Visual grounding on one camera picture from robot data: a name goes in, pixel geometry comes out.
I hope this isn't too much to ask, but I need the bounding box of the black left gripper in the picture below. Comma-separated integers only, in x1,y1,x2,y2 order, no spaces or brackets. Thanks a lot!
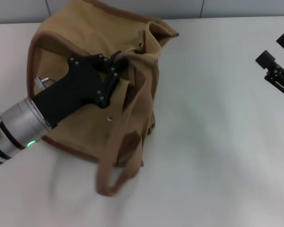
32,50,123,129

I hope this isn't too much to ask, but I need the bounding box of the khaki canvas food bag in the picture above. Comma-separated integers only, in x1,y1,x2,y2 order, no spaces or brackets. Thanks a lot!
29,0,180,197

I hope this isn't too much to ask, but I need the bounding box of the silver left gripper cable plug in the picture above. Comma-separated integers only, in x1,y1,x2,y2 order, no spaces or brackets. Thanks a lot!
35,76,55,92

